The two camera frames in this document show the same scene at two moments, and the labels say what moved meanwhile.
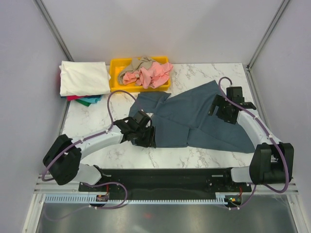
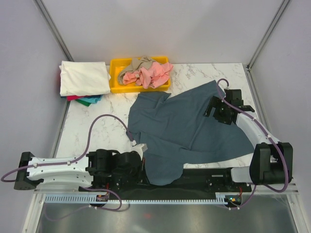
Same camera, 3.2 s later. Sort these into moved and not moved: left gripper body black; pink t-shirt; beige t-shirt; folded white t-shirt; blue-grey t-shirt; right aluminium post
Moved: blue-grey t-shirt; left gripper body black
Not moved: folded white t-shirt; pink t-shirt; beige t-shirt; right aluminium post
